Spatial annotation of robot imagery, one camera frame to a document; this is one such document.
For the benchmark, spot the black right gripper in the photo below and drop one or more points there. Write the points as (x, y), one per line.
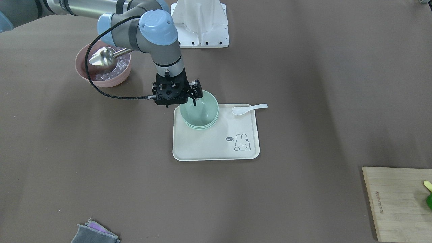
(195, 90)

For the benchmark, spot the green bowl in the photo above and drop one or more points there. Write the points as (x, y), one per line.
(204, 112)
(207, 126)
(208, 123)

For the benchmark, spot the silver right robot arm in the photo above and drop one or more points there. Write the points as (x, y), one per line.
(139, 25)

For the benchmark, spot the green bowl on tray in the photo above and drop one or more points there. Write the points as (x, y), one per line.
(207, 126)

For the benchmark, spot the white ceramic spoon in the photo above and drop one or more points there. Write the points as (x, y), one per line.
(238, 110)

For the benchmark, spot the beige rabbit tray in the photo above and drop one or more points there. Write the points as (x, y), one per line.
(232, 137)

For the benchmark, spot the clear ice cubes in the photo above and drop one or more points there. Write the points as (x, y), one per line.
(123, 63)

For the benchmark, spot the metal ice scoop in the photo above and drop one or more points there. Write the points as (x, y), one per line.
(106, 57)

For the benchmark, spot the purple cloth under grey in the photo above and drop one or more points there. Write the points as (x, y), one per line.
(94, 225)

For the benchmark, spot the grey folded cloth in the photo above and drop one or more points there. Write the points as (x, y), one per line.
(86, 234)

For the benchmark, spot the wooden cutting board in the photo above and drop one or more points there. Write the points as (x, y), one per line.
(397, 198)

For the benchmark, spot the yellow plastic knife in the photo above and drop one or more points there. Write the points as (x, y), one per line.
(428, 185)

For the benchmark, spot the green lime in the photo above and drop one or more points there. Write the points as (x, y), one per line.
(429, 201)

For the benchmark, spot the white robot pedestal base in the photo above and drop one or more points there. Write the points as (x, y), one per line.
(201, 23)

